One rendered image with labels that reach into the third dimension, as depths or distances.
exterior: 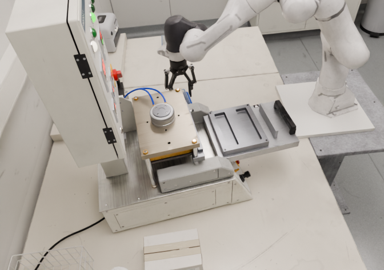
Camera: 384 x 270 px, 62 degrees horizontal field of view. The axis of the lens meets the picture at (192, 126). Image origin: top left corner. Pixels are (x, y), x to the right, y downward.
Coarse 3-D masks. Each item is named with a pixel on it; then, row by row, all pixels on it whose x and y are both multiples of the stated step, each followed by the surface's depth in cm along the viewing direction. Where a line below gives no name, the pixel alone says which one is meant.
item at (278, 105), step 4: (276, 100) 121; (276, 104) 121; (280, 104) 120; (276, 108) 124; (280, 108) 119; (284, 108) 118; (280, 112) 119; (284, 112) 117; (284, 116) 116; (288, 116) 115; (288, 120) 114; (292, 120) 114; (288, 124) 114; (292, 124) 113; (292, 128) 112; (296, 128) 113; (292, 132) 114
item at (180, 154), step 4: (176, 152) 102; (180, 152) 103; (184, 152) 103; (188, 152) 103; (192, 152) 104; (160, 156) 102; (164, 156) 102; (168, 156) 103; (172, 156) 103; (176, 156) 104; (180, 156) 104; (184, 156) 104; (152, 160) 102; (156, 160) 103; (160, 160) 103; (164, 160) 103
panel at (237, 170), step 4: (232, 164) 117; (236, 164) 126; (236, 168) 121; (240, 168) 130; (236, 172) 116; (240, 172) 125; (236, 176) 112; (240, 176) 118; (240, 180) 115; (244, 184) 119; (248, 188) 122
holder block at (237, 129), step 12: (228, 108) 122; (240, 108) 122; (216, 120) 118; (228, 120) 118; (240, 120) 117; (252, 120) 118; (216, 132) 114; (228, 132) 116; (240, 132) 113; (252, 132) 115; (264, 132) 113; (228, 144) 112; (240, 144) 110; (252, 144) 109; (264, 144) 111
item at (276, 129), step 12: (252, 108) 125; (264, 108) 119; (204, 120) 123; (264, 120) 120; (276, 120) 120; (276, 132) 112; (288, 132) 115; (216, 144) 114; (276, 144) 112; (288, 144) 112; (228, 156) 110; (240, 156) 111; (252, 156) 112
